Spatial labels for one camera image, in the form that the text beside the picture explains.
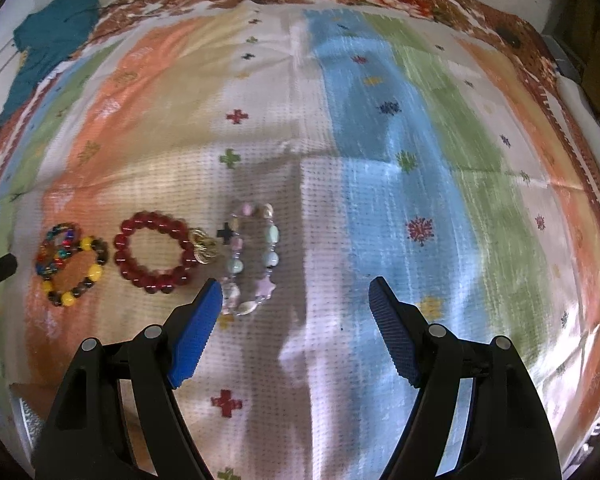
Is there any pastel stone bead bracelet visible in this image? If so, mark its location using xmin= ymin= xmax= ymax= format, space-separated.
xmin=218 ymin=200 xmax=282 ymax=317

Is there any multicolour small bead bracelet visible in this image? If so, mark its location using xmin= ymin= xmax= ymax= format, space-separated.
xmin=34 ymin=222 xmax=82 ymax=278

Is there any red glass bead bracelet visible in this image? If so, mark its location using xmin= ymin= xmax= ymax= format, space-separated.
xmin=112 ymin=210 xmax=221 ymax=295

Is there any yellow and brown bead bracelet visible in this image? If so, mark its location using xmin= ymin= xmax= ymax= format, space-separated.
xmin=40 ymin=235 xmax=109 ymax=308

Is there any striped colourful woven mat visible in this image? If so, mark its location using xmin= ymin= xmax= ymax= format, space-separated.
xmin=0 ymin=1 xmax=600 ymax=480

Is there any teal knitted garment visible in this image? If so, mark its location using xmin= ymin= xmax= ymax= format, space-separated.
xmin=0 ymin=0 xmax=100 ymax=127

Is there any white pillow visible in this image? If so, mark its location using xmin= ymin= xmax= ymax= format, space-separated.
xmin=557 ymin=75 xmax=600 ymax=167

